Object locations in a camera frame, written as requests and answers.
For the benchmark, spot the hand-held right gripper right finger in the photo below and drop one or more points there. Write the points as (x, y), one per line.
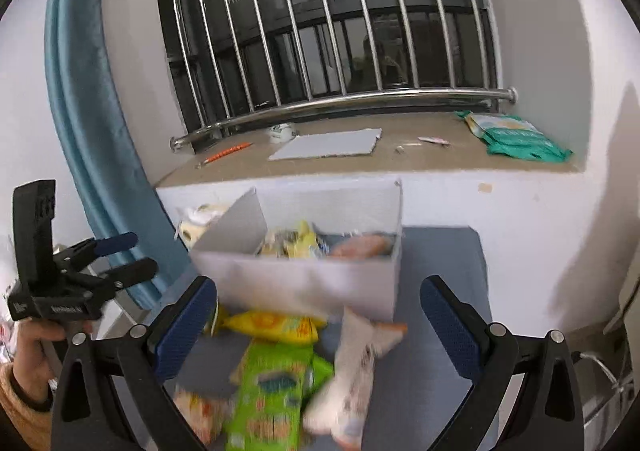
(450, 331)

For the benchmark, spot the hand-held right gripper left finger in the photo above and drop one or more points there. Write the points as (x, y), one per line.
(182, 331)

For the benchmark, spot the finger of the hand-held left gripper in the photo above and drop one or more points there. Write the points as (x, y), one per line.
(117, 242)
(135, 272)

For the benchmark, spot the yellow translucent snack bag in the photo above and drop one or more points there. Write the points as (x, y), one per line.
(197, 411)

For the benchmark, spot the bright yellow snack packet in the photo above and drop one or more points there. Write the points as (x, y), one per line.
(270, 326)

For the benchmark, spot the green patterned snack packet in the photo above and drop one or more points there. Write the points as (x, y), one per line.
(270, 396)

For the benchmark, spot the white snack packet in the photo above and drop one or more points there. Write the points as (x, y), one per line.
(350, 381)

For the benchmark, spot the white cardboard box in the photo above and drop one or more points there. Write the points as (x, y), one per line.
(300, 281)

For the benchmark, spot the person's left hand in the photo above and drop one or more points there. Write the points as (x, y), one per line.
(35, 346)

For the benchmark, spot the orange snack packet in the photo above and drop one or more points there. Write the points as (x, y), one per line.
(360, 246)

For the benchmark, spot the blue curtain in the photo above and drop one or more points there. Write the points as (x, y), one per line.
(85, 106)

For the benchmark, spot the golden yellow snack packet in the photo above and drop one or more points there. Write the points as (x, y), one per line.
(297, 241)

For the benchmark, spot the stone windowsill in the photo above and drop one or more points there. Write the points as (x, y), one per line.
(425, 163)

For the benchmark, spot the clear tape roll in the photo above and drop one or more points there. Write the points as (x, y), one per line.
(282, 133)

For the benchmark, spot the green wipes pack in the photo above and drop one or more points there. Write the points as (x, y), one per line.
(530, 148)

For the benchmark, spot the pale wipes pack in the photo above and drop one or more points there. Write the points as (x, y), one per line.
(500, 123)

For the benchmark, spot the grey flat sheet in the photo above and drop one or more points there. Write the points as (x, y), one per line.
(325, 146)

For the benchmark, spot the steel window grille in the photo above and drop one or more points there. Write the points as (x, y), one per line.
(350, 98)

